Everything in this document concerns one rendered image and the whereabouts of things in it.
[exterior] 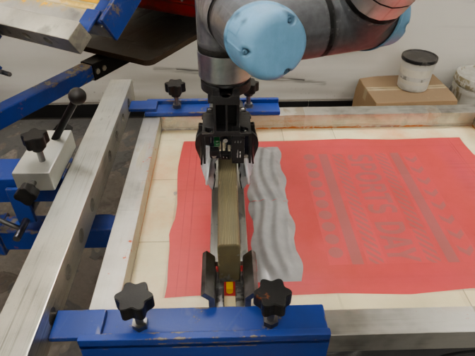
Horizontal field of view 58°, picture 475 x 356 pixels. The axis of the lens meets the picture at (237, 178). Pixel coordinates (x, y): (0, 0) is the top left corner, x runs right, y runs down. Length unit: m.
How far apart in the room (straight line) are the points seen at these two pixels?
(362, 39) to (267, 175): 0.39
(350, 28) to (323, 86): 2.44
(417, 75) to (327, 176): 1.95
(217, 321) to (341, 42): 0.36
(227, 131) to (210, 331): 0.27
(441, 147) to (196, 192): 0.53
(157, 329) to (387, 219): 0.43
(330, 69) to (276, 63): 2.45
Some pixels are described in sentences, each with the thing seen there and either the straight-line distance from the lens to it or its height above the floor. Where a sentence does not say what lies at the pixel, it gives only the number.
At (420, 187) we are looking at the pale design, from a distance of 0.89.
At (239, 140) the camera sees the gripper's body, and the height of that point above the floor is 1.13.
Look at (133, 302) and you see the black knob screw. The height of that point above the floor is 1.06.
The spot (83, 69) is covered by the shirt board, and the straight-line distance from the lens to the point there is 1.44.
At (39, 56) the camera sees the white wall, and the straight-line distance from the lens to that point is 3.01.
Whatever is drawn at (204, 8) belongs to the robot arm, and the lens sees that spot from 0.55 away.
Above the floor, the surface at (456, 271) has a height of 0.96.
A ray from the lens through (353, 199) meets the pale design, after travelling 0.82.
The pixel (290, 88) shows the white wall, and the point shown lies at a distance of 2.92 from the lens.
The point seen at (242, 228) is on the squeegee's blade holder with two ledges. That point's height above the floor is 1.00.
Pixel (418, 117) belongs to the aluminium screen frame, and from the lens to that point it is 1.07.
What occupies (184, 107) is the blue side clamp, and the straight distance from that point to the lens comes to 0.99.
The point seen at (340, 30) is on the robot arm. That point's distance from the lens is 0.51.
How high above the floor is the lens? 1.47
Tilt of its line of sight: 38 degrees down
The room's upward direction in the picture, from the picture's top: straight up
